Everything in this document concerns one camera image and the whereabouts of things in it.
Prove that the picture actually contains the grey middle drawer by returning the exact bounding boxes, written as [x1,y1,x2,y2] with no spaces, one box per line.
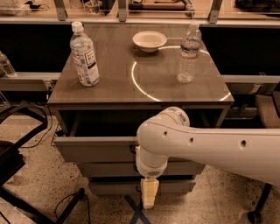
[77,159,205,178]

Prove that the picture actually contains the grey drawer cabinet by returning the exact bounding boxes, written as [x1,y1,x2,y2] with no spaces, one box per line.
[47,23,235,196]

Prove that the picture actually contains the grey top drawer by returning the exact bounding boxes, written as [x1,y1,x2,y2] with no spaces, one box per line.
[52,109,230,164]

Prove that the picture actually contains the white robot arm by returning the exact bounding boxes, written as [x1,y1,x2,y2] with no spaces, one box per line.
[136,107,280,209]

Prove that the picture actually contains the grey bottom drawer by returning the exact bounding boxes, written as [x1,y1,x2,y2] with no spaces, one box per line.
[88,175,196,195]

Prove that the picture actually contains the black floor cable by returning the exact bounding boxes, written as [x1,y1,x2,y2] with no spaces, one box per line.
[20,87,55,149]

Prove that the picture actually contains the water bottle at left edge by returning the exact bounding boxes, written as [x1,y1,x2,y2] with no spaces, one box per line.
[0,51,18,77]

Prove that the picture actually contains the grey drawer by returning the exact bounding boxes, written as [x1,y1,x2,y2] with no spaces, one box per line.
[77,159,205,178]
[52,109,230,164]
[88,175,196,195]

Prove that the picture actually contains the clear plastic water bottle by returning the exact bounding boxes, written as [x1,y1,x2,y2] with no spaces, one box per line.
[177,21,202,83]

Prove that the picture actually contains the labelled plastic water bottle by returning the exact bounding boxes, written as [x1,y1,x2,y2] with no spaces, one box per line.
[70,21,99,87]

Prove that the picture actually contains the black chair base left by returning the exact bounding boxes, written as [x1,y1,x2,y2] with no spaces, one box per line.
[0,101,85,224]

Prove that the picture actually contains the black office chair right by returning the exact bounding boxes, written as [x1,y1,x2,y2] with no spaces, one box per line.
[227,81,280,224]

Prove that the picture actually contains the white paper bowl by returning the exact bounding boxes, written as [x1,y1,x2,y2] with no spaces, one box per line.
[132,31,167,53]

